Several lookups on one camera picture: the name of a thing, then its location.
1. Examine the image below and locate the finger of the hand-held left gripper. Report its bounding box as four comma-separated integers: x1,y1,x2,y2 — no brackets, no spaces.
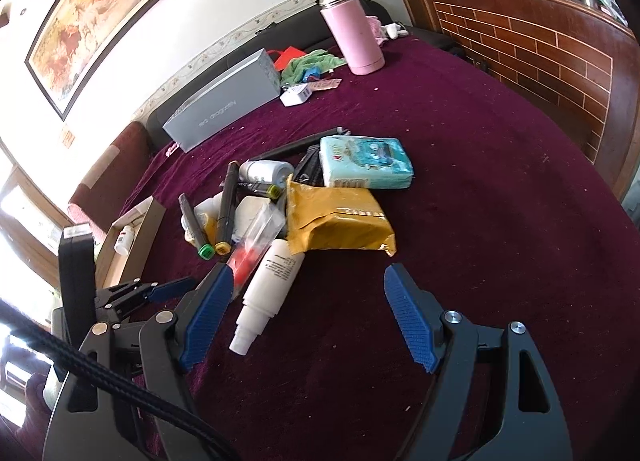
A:
94,277,197,326

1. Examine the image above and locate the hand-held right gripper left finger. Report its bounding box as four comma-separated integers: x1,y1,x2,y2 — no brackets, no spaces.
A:
42,263,236,461

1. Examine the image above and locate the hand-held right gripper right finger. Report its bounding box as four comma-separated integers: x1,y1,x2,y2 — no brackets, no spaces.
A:
383,263,573,461

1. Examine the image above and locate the cardboard box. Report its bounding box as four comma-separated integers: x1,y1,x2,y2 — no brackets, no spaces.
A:
94,196,167,292

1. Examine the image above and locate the black marker green cap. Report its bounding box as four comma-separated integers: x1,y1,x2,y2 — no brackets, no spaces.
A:
178,194,213,260

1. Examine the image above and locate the white spray bottle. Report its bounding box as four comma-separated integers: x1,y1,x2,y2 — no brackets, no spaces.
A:
230,239,306,355

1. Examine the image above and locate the white bottle yellow cap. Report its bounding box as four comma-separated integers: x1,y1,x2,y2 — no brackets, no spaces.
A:
184,191,223,244

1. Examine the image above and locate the black marker tan cap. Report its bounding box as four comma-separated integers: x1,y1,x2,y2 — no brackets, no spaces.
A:
215,161,240,255

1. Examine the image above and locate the white plug adapter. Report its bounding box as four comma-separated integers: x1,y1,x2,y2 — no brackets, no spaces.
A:
234,196,273,238

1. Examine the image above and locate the plain white bottle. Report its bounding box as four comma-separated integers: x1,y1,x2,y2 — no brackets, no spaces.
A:
238,160,295,183

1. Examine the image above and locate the teal tissue pack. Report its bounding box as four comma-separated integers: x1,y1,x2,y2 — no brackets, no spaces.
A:
319,135,415,190

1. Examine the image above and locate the black foil packet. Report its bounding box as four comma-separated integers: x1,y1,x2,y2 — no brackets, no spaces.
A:
292,148,326,187

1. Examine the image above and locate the long black pen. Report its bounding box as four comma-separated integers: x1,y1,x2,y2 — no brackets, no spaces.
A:
247,126,351,162

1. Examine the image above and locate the clear bag with red item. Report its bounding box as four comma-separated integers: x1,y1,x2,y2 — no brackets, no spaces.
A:
230,206,288,299

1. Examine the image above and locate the dark red sofa cushion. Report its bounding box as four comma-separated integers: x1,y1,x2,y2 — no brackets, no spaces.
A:
67,121,156,244

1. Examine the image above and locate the yellow foil packet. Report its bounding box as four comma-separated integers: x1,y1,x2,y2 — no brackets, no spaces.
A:
285,175,397,256

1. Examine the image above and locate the grey rectangular box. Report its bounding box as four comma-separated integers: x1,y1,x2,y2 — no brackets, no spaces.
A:
162,48,281,153

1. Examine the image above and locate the white USB charger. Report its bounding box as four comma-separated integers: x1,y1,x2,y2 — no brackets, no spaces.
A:
280,82,315,107

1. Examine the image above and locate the green cloth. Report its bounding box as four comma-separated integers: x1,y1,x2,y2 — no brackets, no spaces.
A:
280,48,347,87

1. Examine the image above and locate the framed horse painting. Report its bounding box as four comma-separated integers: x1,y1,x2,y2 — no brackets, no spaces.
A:
25,0,198,122

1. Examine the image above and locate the black cushion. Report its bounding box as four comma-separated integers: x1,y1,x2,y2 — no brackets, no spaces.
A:
145,0,401,152

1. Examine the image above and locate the pink thermos bottle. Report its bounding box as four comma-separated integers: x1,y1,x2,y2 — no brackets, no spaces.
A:
315,0,386,76

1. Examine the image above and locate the pink fluffy cloth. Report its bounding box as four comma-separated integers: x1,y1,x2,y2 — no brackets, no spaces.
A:
365,14,391,44

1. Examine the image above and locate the black braided cable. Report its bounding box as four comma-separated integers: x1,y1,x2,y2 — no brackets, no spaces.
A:
0,298,236,461

